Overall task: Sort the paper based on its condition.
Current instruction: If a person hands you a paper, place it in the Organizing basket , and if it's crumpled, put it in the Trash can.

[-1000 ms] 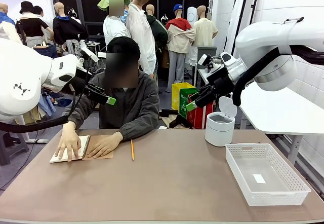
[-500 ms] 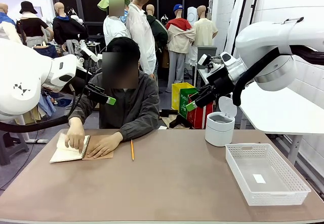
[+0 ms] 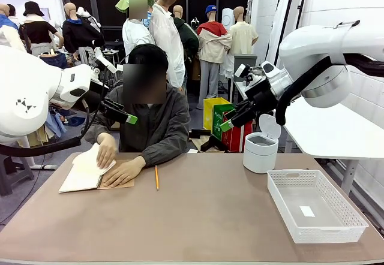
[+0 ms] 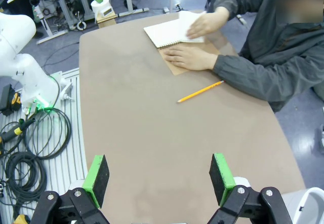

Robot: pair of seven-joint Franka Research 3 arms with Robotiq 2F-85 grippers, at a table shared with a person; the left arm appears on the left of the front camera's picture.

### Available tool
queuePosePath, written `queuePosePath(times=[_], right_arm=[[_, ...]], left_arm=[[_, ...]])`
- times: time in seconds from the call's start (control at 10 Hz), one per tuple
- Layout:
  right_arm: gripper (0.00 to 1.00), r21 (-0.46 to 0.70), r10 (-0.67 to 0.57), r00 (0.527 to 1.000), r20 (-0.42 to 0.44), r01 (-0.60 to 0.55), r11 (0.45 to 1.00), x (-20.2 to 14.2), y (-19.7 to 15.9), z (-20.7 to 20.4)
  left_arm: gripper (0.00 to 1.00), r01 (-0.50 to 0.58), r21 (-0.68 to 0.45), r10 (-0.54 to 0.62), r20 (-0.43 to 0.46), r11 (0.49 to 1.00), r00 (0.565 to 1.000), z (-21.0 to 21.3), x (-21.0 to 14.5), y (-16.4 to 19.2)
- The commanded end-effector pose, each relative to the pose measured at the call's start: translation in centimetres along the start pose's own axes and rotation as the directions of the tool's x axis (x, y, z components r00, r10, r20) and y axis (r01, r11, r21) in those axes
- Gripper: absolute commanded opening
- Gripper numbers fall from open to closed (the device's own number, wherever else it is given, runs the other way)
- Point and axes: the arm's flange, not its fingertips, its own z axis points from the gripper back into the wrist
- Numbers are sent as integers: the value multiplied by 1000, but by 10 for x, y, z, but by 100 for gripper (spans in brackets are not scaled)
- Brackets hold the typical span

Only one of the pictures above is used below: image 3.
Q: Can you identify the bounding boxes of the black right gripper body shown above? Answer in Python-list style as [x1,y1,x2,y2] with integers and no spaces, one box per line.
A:
[244,80,278,115]

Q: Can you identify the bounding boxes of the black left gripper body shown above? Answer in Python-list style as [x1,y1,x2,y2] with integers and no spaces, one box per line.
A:
[78,80,112,115]

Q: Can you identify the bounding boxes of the spiral notebook brown cover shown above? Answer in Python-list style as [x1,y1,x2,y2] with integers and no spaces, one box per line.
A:
[58,142,136,194]

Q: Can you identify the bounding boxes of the person's left forearm grey sleeve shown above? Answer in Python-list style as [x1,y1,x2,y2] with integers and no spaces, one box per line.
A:
[140,140,190,167]

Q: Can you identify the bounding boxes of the person's right forearm grey sleeve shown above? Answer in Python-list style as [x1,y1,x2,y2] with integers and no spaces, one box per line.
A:
[83,113,121,145]

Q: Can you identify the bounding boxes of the person's right hand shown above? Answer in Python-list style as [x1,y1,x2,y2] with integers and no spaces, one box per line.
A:
[95,132,119,169]

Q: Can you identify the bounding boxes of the person's left hand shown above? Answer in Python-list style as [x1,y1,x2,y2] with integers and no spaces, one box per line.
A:
[101,155,146,188]

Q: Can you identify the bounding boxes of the red recycling bin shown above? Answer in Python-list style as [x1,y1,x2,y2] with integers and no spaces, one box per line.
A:
[221,110,254,153]

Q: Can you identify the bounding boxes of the small white side table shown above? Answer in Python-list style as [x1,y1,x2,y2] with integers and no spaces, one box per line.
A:
[232,80,251,153]

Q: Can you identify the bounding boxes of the green recycling bin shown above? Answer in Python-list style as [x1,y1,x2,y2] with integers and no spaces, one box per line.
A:
[212,103,236,141]

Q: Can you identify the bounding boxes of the seated person grey jacket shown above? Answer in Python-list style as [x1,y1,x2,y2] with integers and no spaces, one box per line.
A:
[83,43,191,167]

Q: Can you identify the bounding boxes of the yellow recycling bin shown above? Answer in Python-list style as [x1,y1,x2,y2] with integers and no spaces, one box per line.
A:
[203,97,231,131]

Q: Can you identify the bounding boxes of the white round trash bin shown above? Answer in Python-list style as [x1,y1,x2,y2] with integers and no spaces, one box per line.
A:
[242,113,282,174]

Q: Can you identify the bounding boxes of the grey cabinet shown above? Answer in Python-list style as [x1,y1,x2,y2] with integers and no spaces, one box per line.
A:
[233,54,258,82]

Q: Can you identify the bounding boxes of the blue hanging garment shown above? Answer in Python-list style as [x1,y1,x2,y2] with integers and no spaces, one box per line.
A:
[44,112,67,140]

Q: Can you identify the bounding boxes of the black cap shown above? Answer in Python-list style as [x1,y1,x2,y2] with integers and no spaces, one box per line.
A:
[127,43,169,71]

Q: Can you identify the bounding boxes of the mannequin cream shirt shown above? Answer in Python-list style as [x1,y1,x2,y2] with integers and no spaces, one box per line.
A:
[223,5,259,77]

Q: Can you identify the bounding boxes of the mannequin black hoodie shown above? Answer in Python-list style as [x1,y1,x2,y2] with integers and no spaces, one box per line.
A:
[62,2,105,65]

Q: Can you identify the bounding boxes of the mannequin blue cap red jacket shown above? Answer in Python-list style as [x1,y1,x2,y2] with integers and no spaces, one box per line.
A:
[196,4,232,110]

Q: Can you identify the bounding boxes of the mannequin green checked hat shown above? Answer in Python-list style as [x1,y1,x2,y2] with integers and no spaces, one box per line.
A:
[115,0,157,56]

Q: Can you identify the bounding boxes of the large white table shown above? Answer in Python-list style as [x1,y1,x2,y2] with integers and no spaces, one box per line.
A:
[281,95,384,197]

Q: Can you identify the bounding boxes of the tall mannequin white shirt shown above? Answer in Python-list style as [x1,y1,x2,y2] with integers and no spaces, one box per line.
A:
[149,0,187,95]

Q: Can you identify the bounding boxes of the white oblong device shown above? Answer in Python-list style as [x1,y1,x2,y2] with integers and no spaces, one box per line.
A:
[221,7,236,32]

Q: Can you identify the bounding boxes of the mannequin black bucket hat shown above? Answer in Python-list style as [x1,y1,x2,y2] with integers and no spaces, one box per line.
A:
[18,1,64,56]

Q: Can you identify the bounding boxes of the mannequin dark green jacket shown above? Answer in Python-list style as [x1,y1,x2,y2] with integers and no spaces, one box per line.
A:
[173,4,200,68]

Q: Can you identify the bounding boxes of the grey step stool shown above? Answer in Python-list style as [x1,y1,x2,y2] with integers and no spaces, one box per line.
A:
[0,153,35,197]

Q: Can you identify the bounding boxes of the mannequin blue white shirt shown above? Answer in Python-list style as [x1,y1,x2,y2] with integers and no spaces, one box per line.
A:
[0,3,26,53]

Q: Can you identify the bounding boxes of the small white basket label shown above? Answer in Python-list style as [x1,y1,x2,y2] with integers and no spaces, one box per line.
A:
[299,205,316,218]

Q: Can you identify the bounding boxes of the background person dark hair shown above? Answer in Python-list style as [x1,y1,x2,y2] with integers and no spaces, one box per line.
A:
[7,3,20,28]

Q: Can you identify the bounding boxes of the white perforated plastic basket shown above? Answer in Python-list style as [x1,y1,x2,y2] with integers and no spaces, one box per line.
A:
[266,168,369,244]

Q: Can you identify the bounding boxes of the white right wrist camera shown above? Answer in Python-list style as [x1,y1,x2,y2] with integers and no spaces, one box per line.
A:
[233,63,265,88]

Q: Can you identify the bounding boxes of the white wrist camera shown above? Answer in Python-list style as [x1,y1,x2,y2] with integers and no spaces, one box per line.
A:
[95,55,119,74]
[233,63,265,88]

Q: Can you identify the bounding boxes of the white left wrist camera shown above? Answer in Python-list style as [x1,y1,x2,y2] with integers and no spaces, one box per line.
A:
[95,55,119,74]

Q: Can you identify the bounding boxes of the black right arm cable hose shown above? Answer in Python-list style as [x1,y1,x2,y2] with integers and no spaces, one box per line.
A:
[275,53,384,127]

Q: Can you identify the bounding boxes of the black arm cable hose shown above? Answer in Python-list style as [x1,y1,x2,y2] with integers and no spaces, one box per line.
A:
[0,67,109,158]
[275,53,384,127]

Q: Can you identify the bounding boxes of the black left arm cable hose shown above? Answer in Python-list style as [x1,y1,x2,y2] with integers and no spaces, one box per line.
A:
[0,67,109,158]

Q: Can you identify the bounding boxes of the black wall conduit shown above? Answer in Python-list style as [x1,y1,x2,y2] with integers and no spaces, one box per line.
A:
[274,0,299,71]
[295,0,310,28]

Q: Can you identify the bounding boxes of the white table leg frame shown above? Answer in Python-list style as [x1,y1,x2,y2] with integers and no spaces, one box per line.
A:
[17,135,58,171]

